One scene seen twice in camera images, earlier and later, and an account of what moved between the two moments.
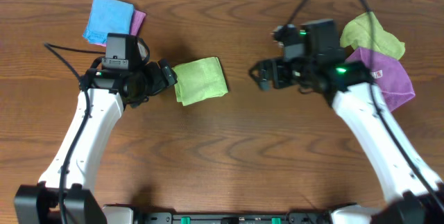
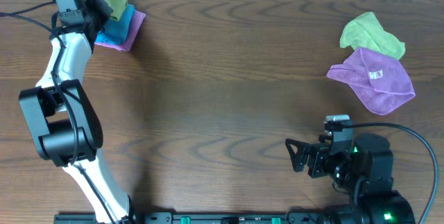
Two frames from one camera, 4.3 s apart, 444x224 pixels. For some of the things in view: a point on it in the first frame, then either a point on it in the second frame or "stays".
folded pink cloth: (138, 19) stays
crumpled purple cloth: (388, 73) stays
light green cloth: (199, 80) → (116, 1)
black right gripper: (275, 72) → (316, 160)
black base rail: (293, 218) stays
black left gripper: (161, 77) → (98, 7)
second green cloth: (357, 32) stays
